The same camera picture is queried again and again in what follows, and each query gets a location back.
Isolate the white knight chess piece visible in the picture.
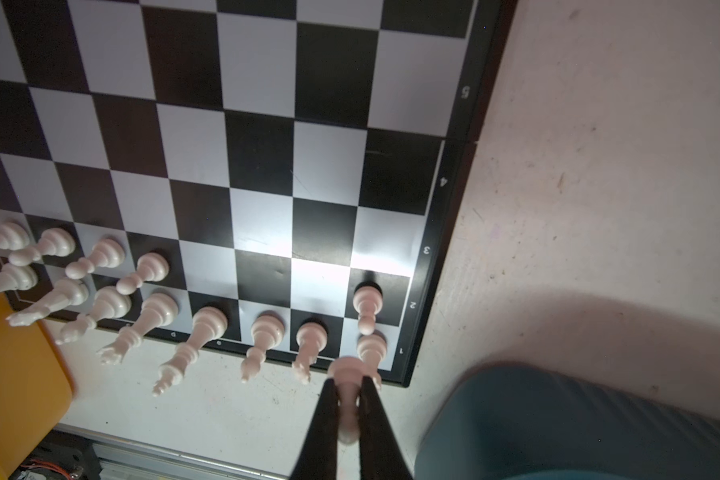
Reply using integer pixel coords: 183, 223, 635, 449
6, 278, 89, 327

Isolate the teal plastic tray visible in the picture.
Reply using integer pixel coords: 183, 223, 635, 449
414, 363, 720, 479

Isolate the white pawn a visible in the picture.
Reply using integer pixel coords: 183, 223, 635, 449
0, 222, 30, 251

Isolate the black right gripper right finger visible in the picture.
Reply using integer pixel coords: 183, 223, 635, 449
358, 376, 413, 480

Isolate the white pawn c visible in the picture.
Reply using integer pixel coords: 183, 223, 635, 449
65, 238, 125, 279

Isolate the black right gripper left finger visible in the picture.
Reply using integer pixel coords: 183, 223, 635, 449
290, 378, 339, 480

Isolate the white bishop chess piece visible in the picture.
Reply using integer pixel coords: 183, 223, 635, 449
55, 286, 132, 345

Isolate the white pawn right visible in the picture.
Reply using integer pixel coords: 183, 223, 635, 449
352, 285, 383, 335

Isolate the white rook right corner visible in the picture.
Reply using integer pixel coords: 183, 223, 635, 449
357, 333, 388, 390

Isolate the white queen chess piece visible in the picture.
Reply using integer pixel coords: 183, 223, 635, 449
97, 293, 179, 365

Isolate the white pawn d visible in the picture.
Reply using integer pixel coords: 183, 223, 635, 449
115, 252, 170, 295

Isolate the white king chess piece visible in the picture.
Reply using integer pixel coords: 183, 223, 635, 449
152, 306, 228, 397

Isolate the white pawn b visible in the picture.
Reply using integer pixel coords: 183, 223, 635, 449
8, 228, 76, 266

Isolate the white knight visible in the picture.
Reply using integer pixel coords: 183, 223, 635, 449
292, 322, 328, 385

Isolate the white bishop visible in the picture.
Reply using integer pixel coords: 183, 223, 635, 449
240, 314, 285, 383

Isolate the white rook left corner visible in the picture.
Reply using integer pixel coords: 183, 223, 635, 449
0, 264, 38, 293

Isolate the yellow plastic tray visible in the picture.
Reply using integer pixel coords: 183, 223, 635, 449
0, 293, 73, 479

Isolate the black white chess board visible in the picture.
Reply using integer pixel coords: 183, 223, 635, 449
0, 1, 516, 386

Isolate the white pawn g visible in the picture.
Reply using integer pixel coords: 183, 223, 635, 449
328, 357, 366, 445

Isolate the white rook corner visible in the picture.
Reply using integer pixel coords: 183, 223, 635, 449
0, 264, 38, 293
357, 333, 388, 390

